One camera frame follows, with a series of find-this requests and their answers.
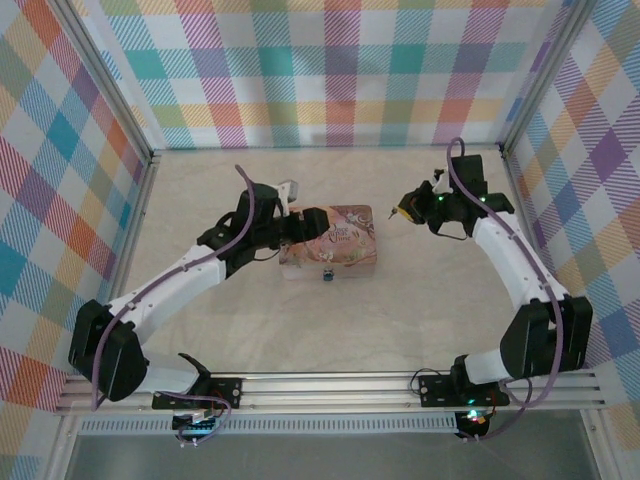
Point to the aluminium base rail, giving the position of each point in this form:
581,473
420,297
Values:
325,392

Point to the aluminium frame post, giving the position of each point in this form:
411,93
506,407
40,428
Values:
547,75
107,82

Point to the small blue padlock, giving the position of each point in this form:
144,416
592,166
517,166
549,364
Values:
327,275

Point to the small metal key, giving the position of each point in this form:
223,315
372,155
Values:
391,213

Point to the pink floral wooden box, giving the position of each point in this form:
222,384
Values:
350,240

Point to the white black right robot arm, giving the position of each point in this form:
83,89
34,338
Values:
505,260

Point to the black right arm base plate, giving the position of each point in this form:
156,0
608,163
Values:
437,389

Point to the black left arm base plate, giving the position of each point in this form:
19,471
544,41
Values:
225,389

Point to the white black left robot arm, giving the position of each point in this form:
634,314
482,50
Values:
165,285

